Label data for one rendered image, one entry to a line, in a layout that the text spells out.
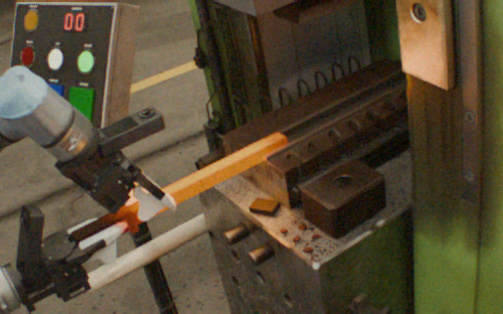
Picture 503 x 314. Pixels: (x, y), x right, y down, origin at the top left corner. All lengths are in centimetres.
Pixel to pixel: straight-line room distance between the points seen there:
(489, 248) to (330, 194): 27
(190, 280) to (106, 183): 149
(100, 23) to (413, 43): 75
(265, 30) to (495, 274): 65
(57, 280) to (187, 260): 154
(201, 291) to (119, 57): 117
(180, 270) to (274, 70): 129
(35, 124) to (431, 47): 55
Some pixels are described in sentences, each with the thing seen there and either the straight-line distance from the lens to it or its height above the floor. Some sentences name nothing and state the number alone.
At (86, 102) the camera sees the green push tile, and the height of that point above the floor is 102.
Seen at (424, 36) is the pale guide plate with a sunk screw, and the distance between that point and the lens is 96.
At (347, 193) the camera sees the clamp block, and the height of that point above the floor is 98.
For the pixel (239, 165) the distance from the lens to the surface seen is 120.
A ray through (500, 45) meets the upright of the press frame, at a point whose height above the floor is 127.
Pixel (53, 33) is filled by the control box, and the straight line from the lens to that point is 162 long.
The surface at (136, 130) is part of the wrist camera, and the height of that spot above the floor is 115.
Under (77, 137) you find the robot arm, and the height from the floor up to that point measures 119.
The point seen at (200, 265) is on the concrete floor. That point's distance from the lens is 258.
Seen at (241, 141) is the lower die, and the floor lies 99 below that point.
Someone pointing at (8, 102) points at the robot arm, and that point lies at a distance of 96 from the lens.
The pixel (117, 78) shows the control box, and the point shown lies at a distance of 151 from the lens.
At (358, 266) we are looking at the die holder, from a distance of 118.
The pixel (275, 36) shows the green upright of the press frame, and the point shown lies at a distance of 142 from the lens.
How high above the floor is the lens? 165
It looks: 33 degrees down
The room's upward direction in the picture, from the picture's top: 11 degrees counter-clockwise
